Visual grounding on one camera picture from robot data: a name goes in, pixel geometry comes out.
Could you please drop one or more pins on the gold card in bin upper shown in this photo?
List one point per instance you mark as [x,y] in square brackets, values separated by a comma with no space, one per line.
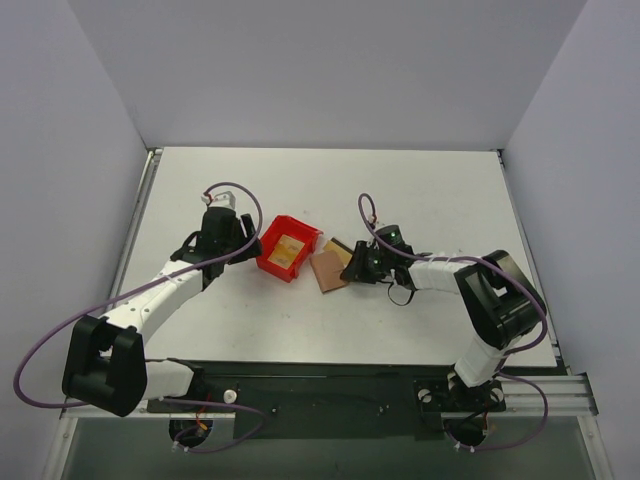
[287,242]

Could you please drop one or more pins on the gold card with black stripe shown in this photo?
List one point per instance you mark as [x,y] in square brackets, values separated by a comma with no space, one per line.
[338,247]

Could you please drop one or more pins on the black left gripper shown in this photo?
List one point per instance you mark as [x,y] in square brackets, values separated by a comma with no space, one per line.
[239,239]

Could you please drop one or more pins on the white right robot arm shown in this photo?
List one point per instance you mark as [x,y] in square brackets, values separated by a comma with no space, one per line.
[507,313]

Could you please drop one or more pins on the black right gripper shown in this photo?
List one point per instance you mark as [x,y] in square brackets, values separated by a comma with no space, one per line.
[365,262]

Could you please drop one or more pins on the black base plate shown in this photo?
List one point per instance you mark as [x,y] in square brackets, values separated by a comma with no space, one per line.
[335,401]

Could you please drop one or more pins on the tan leather card holder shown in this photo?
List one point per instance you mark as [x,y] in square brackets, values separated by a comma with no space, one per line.
[328,268]

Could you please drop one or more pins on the gold card in bin lower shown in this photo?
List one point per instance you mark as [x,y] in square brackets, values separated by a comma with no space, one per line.
[282,258]

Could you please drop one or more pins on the aluminium frame rail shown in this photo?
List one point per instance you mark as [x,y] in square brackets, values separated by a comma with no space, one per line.
[567,396]

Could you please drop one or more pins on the red plastic bin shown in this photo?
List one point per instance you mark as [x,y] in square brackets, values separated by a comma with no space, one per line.
[284,224]

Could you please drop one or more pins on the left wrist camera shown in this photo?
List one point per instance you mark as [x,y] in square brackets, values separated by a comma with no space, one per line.
[224,199]

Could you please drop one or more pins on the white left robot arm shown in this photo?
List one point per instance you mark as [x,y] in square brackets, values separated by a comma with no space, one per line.
[106,365]

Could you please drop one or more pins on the gold card in bin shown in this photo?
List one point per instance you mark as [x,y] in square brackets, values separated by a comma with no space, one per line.
[287,242]
[282,258]

